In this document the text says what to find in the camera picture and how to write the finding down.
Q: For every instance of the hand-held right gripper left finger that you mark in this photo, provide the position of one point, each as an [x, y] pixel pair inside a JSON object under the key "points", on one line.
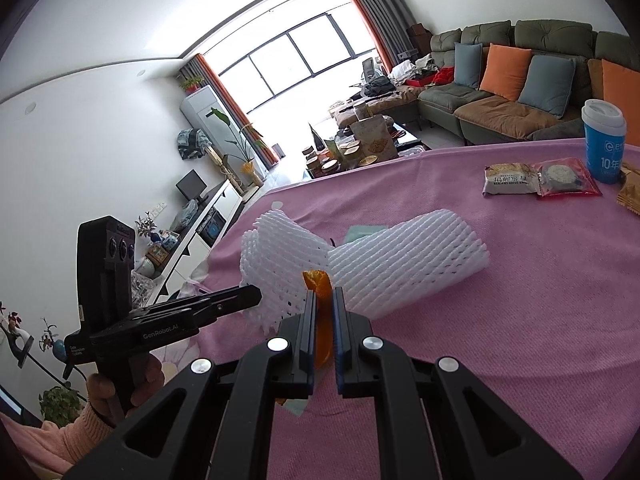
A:
{"points": [[311, 320]]}

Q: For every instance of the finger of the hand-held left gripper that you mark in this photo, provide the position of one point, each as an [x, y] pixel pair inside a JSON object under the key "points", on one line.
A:
{"points": [[235, 297], [190, 317]]}

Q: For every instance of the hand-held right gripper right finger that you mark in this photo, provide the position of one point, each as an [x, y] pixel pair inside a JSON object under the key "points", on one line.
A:
{"points": [[340, 325]]}

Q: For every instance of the orange peel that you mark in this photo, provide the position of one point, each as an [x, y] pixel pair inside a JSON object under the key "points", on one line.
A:
{"points": [[320, 285]]}

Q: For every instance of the white foam fruit net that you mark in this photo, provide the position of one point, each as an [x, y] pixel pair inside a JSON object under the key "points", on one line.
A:
{"points": [[280, 250], [410, 255]]}

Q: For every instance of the person's left forearm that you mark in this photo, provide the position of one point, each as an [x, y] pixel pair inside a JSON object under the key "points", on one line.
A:
{"points": [[50, 445]]}

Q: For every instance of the person's left hand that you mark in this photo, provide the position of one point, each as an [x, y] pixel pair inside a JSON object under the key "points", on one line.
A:
{"points": [[147, 385]]}

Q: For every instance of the blue and white vase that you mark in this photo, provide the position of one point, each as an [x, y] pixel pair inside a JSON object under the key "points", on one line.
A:
{"points": [[145, 266]]}

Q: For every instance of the cut glass bowl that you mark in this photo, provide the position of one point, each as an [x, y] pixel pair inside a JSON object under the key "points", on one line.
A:
{"points": [[146, 286]]}

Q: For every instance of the white tv cabinet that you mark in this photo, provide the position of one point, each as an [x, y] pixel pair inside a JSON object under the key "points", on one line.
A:
{"points": [[200, 260]]}

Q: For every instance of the flowering branch plant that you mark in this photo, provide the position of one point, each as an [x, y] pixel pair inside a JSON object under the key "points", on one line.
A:
{"points": [[146, 225]]}

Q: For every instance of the black built-in appliance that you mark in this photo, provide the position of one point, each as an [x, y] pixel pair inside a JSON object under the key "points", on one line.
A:
{"points": [[210, 227]]}

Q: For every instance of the pale green paper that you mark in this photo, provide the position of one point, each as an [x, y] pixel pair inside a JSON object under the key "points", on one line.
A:
{"points": [[362, 234]]}

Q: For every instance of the cloth-covered box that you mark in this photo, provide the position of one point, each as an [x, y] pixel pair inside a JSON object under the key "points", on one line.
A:
{"points": [[184, 215]]}

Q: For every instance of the black monitor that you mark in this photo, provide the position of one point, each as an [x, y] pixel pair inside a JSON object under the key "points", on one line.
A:
{"points": [[190, 185]]}

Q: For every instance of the vase of yellow stalks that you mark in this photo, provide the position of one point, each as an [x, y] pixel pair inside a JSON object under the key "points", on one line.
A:
{"points": [[251, 172]]}

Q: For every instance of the green potted plant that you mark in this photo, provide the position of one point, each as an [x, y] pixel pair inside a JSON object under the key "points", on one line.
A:
{"points": [[60, 405]]}

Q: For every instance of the cloth-covered standing fan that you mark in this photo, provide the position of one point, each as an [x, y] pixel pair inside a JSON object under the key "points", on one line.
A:
{"points": [[192, 144]]}

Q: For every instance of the tall leafy plant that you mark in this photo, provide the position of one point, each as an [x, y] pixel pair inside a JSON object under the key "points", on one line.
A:
{"points": [[240, 140]]}

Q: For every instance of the group of jars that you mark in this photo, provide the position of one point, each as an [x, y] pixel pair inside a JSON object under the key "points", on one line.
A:
{"points": [[325, 160]]}

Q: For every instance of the white standing air conditioner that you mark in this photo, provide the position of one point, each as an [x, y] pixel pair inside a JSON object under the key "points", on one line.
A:
{"points": [[205, 110]]}

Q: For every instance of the pink floral blanket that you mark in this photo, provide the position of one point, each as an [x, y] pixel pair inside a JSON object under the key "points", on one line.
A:
{"points": [[525, 285]]}

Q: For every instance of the patterned paper bag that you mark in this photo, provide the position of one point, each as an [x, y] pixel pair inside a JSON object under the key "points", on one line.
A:
{"points": [[375, 137]]}

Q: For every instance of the black glass coffee table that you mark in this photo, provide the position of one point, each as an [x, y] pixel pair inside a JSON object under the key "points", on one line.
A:
{"points": [[412, 137]]}

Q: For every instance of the orange and grey curtain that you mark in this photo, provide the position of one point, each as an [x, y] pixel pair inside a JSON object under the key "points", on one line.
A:
{"points": [[380, 5], [225, 95]]}

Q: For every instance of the small potted plant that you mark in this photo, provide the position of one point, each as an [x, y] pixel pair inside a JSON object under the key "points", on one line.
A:
{"points": [[191, 83]]}

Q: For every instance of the beige snack packet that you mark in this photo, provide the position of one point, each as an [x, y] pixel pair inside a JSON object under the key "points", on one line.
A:
{"points": [[510, 181]]}

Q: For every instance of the black bag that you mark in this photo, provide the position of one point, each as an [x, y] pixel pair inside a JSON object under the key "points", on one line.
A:
{"points": [[379, 86]]}

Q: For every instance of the large window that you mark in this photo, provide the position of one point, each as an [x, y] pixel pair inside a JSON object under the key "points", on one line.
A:
{"points": [[300, 55]]}

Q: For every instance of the pile of white clothes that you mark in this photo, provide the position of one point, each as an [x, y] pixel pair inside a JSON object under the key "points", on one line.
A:
{"points": [[405, 71]]}

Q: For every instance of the red clear snack packet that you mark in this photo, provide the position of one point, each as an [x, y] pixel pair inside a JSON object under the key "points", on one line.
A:
{"points": [[565, 177]]}

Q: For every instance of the red cloth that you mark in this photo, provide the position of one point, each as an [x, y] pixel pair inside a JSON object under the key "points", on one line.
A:
{"points": [[443, 76]]}

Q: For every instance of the blue-grey cushion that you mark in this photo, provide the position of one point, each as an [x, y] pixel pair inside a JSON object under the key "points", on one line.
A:
{"points": [[547, 85], [467, 65]]}

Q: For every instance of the brown cardboard box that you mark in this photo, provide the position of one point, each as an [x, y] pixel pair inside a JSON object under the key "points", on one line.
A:
{"points": [[420, 37]]}

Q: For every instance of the orange cushion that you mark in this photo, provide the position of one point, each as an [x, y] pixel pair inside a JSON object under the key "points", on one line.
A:
{"points": [[505, 72], [622, 90]]}

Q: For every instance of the blue cup with white lid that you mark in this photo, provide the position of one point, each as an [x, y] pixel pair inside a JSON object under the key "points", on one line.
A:
{"points": [[602, 145]]}

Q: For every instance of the yellow snack packet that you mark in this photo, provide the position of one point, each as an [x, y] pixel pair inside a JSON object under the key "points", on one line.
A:
{"points": [[631, 192]]}

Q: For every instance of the green sofa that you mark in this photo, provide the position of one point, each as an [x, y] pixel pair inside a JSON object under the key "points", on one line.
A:
{"points": [[540, 35]]}

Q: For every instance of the picture frame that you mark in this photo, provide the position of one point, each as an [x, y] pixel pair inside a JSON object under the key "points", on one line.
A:
{"points": [[157, 254]]}

